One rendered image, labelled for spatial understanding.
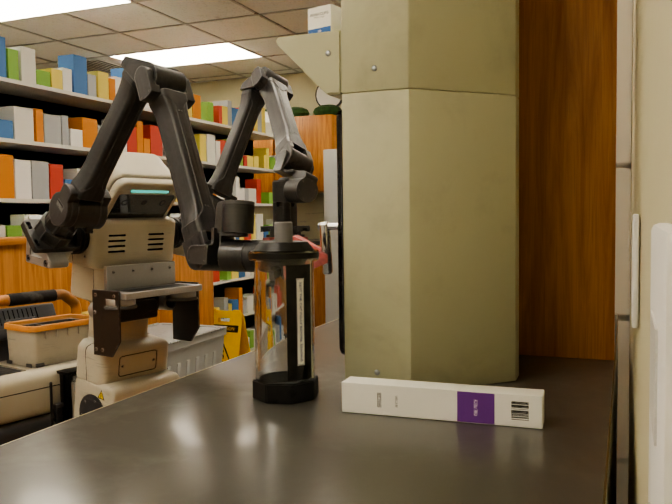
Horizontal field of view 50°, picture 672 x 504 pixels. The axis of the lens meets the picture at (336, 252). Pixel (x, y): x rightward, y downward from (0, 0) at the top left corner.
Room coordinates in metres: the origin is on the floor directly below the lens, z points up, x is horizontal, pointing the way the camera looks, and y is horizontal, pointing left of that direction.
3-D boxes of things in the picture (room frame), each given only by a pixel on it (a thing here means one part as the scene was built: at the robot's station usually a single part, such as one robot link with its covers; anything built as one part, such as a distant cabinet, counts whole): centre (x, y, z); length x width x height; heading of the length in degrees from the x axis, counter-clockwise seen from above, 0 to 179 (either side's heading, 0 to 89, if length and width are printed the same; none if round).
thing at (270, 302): (1.10, 0.08, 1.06); 0.11 x 0.11 x 0.21
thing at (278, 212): (1.69, 0.12, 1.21); 0.10 x 0.07 x 0.07; 68
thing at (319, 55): (1.31, -0.02, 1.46); 0.32 x 0.11 x 0.10; 158
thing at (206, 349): (3.46, 0.86, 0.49); 0.60 x 0.42 x 0.33; 158
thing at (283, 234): (1.10, 0.08, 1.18); 0.09 x 0.09 x 0.07
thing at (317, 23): (1.25, 0.01, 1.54); 0.05 x 0.05 x 0.06; 53
